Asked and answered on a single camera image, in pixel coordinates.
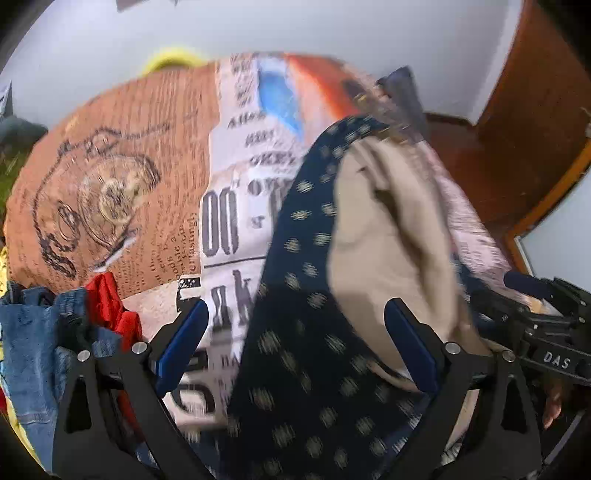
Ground navy patterned sweater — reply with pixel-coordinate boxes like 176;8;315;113
221;117;487;479

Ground right hand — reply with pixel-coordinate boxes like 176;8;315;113
542;379;565;430

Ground yellow cartoon fleece blanket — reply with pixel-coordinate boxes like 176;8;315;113
0;246;40;462

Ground folded blue jeans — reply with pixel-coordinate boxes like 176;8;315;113
1;281;121;471

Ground red fluffy garment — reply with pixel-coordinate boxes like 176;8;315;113
85;271;144;430

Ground wooden wardrobe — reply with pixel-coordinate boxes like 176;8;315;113
428;1;590;270

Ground newspaper print bed sheet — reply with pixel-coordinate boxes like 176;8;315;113
3;51;523;480

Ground grey pillow cushion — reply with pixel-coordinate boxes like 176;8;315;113
0;115;47;154

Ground yellow plush toy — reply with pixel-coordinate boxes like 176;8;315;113
141;47;207;76

